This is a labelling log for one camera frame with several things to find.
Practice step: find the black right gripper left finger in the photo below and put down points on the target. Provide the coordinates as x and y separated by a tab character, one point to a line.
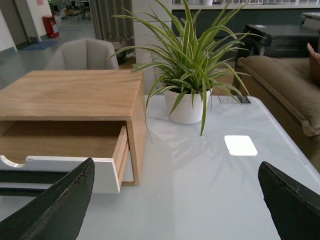
57	213

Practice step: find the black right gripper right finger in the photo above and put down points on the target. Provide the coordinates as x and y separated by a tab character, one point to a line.
294	208

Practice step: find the wooden drawer cabinet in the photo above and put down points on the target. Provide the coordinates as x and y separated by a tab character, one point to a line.
82	96

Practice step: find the brown sofa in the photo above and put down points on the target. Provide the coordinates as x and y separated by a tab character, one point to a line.
286	88

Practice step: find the grey armchair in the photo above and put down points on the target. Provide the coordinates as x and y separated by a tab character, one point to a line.
84	54

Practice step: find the black cabinet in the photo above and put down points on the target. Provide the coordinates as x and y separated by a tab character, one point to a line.
277	41

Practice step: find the spider plant in white pot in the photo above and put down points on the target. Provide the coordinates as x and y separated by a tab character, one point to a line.
188	66

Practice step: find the red bin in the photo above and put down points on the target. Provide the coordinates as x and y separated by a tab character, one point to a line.
50	26

